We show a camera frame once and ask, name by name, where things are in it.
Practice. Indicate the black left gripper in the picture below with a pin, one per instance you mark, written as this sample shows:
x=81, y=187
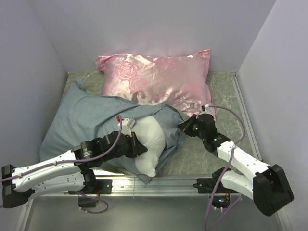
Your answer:
x=137, y=147

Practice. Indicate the white pillow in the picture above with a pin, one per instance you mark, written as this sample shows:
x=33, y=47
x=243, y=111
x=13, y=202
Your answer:
x=151, y=135

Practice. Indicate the green beige patchwork pillowcase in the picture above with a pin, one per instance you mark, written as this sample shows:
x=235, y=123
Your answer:
x=82, y=117

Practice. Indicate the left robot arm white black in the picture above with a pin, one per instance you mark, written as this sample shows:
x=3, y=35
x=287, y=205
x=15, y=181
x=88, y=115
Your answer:
x=70, y=171

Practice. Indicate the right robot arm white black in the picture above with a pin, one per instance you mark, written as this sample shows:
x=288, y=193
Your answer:
x=266, y=185

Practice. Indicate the pink rose satin pillow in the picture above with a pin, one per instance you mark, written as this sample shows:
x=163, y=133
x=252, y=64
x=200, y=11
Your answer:
x=179, y=81

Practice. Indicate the black left controller box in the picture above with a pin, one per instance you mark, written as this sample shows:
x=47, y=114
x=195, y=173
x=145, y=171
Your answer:
x=85, y=202

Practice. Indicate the black controller box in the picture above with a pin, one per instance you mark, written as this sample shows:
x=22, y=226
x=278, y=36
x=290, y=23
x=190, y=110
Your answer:
x=221, y=202
x=85, y=202

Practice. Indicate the black right controller box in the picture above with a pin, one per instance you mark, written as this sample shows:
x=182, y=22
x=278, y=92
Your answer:
x=221, y=202

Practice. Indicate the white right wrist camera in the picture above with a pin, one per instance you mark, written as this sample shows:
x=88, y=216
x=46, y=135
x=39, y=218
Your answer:
x=206, y=108

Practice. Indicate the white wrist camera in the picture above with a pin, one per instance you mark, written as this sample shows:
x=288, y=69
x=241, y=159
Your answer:
x=206, y=108
x=127, y=125

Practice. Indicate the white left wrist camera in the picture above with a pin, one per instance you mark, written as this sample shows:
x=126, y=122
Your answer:
x=127, y=125

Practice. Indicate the aluminium front mounting rail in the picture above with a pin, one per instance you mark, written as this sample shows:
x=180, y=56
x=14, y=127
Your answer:
x=121, y=186

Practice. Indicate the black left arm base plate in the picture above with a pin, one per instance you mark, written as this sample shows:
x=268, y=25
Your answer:
x=100, y=186

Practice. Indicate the aluminium right side rail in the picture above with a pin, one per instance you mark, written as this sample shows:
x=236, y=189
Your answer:
x=249, y=129

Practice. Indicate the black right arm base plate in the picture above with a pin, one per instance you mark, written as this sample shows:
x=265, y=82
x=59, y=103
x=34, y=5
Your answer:
x=206, y=186

